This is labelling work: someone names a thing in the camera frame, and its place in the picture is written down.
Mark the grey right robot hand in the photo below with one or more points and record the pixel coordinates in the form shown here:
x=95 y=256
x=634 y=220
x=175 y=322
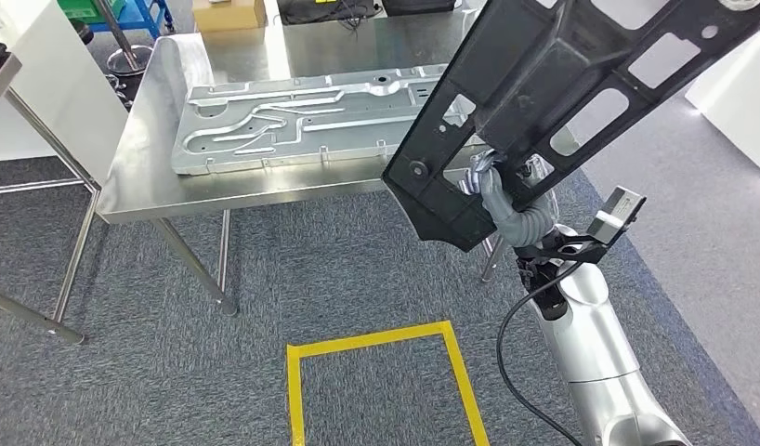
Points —
x=489 y=188

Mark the black plastic frame part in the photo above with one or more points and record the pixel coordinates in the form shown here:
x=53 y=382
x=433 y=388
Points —
x=515 y=61

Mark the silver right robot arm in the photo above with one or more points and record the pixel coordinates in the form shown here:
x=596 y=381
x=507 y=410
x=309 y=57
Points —
x=595 y=351

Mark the stainless steel workbench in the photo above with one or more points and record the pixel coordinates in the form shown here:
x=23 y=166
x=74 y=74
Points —
x=146 y=184

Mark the black bag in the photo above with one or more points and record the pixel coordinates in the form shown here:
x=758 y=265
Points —
x=417 y=6

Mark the stamped silver metal panel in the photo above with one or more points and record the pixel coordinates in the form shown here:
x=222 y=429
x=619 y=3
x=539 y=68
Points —
x=294 y=135

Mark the black case with yellow label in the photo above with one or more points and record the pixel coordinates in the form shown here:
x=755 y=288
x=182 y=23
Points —
x=306 y=11

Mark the white plinth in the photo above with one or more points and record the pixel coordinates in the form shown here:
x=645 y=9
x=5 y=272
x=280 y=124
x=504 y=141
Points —
x=743 y=111

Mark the yellow floor tape square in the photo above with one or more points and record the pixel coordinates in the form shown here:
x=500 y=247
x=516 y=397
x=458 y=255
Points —
x=295 y=400

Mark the cardboard box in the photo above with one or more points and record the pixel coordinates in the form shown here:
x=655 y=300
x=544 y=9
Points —
x=229 y=17

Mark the blue cart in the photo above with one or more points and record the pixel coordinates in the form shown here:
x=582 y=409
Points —
x=149 y=15

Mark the dark stanchion base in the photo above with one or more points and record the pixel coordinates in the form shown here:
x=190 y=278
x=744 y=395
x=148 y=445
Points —
x=81 y=32

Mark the green plastic crate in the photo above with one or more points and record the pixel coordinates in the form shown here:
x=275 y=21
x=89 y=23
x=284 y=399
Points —
x=78 y=9

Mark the white cabinet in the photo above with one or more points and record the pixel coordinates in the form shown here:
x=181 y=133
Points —
x=47 y=92

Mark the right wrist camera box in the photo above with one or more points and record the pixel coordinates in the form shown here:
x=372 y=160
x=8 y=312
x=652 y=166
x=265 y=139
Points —
x=617 y=212

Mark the chrome stanchion post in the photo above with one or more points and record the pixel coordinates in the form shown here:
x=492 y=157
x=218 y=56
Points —
x=131 y=61

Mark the steel frame table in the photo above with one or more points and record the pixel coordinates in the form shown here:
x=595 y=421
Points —
x=79 y=246

